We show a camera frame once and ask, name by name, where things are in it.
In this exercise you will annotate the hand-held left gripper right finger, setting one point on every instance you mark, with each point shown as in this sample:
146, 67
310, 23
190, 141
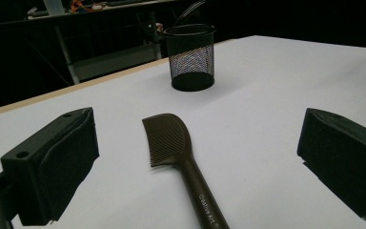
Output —
343, 156

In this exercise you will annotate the white table mat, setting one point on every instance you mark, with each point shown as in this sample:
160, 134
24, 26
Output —
251, 95

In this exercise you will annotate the desk with white metal legs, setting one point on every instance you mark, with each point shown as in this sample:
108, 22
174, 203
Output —
114, 62

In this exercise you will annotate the dark brown comb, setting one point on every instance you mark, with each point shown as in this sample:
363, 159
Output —
171, 140

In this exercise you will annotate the wooden table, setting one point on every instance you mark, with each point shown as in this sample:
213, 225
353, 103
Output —
76, 87

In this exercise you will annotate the black mesh pen holder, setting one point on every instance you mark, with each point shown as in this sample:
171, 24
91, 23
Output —
192, 81

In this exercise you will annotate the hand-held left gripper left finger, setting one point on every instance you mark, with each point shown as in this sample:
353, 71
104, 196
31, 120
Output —
54, 168

